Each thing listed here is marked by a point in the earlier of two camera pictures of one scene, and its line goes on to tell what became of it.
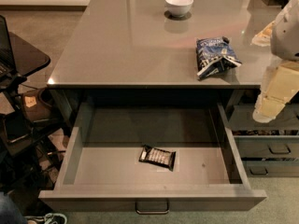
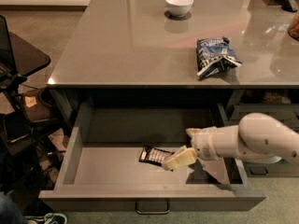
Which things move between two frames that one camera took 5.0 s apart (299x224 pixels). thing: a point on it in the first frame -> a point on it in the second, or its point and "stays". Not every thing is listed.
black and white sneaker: x=49 y=218 stays
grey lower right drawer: x=267 y=168 stays
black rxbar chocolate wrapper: x=157 y=157 stays
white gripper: x=287 y=36 -> x=206 y=144
